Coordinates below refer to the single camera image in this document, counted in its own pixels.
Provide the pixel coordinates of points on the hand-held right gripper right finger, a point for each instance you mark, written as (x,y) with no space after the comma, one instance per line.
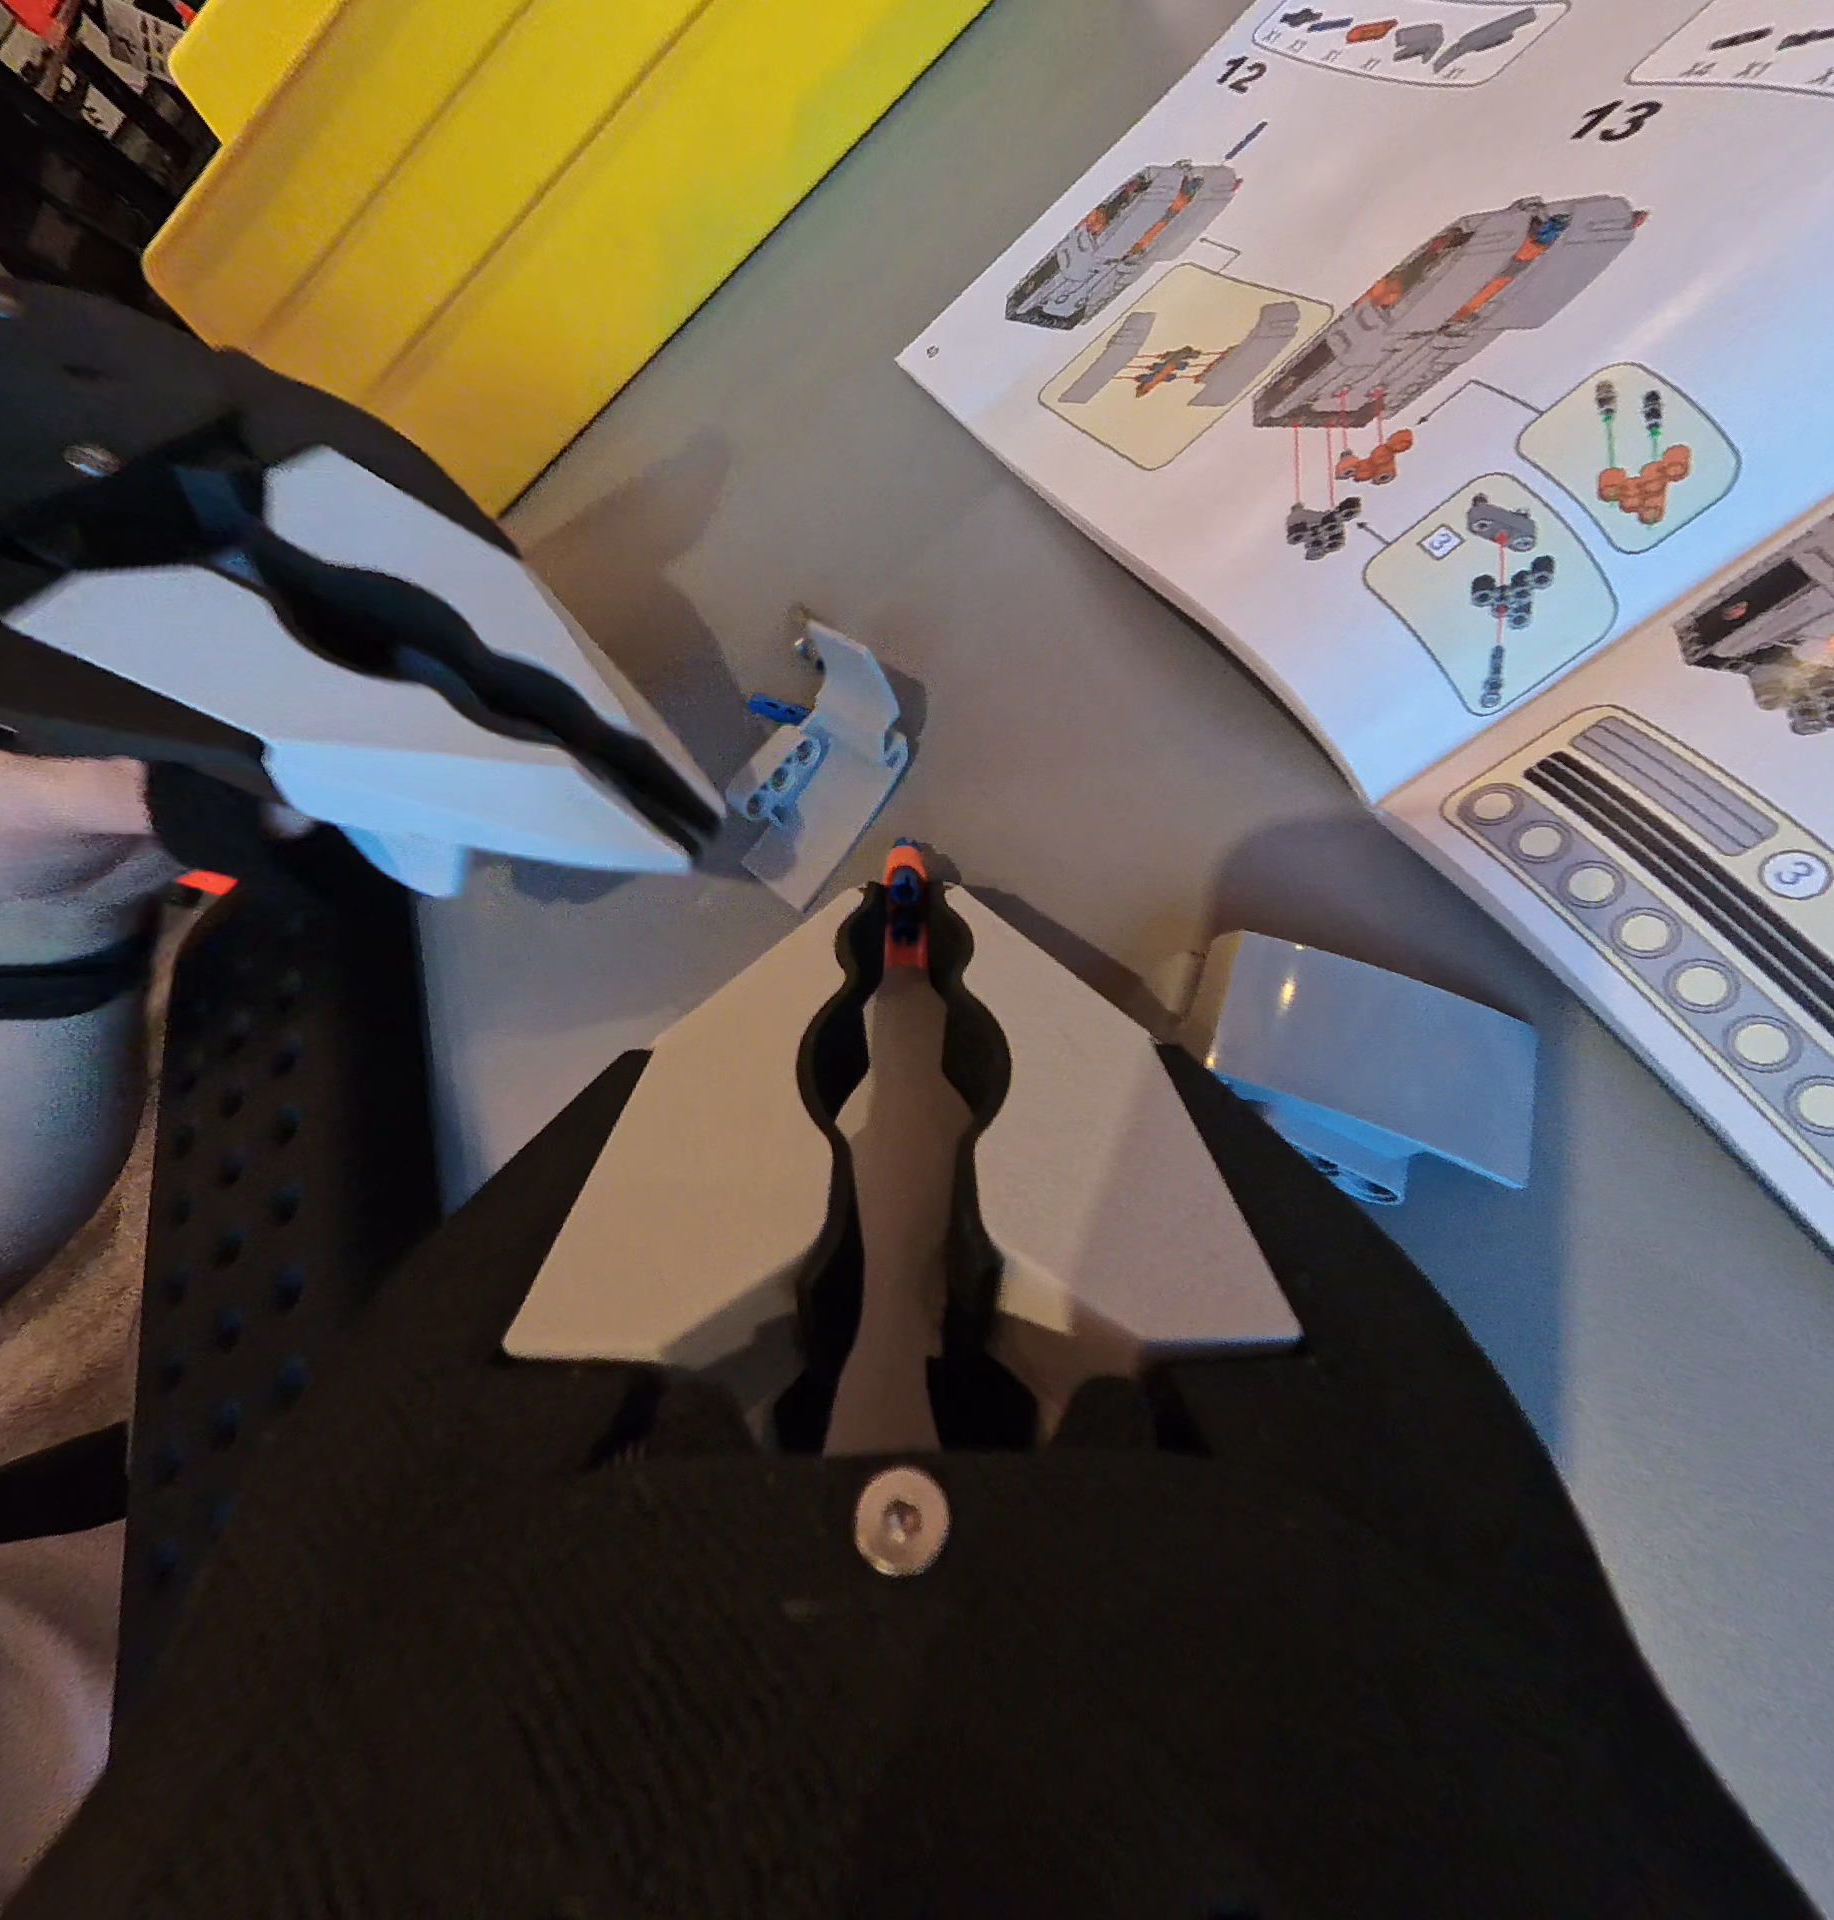
(1128,1201)

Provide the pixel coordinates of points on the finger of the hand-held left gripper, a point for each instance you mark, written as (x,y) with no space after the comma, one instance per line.
(454,556)
(334,720)

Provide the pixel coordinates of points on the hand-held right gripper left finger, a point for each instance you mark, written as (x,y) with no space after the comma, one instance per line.
(677,1201)

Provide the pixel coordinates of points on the orange connector with blue pins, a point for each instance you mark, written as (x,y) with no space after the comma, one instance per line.
(905,938)

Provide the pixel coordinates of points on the grey curved panel piece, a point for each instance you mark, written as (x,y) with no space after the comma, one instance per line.
(1382,1050)
(842,720)

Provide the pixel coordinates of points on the grey desk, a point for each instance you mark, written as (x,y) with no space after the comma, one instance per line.
(1038,630)

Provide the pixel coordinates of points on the yellow plastic bin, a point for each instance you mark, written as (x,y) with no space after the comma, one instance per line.
(482,225)

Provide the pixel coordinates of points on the black perforated chair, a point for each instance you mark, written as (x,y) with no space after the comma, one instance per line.
(259,1201)

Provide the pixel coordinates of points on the open instruction booklet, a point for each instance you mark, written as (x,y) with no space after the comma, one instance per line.
(1307,225)

